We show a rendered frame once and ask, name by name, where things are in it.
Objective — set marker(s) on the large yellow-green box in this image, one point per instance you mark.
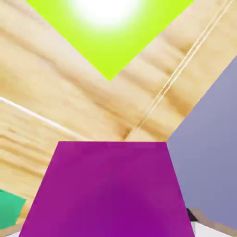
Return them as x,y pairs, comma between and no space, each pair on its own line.
111,51

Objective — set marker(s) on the small purple cube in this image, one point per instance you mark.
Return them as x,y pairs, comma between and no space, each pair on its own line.
111,194

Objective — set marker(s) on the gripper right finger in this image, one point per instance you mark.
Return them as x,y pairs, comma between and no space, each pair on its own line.
207,230

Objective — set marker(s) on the small green cube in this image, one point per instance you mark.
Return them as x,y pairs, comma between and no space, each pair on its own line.
9,207

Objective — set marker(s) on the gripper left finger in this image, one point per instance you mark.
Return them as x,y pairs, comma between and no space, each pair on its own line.
13,233

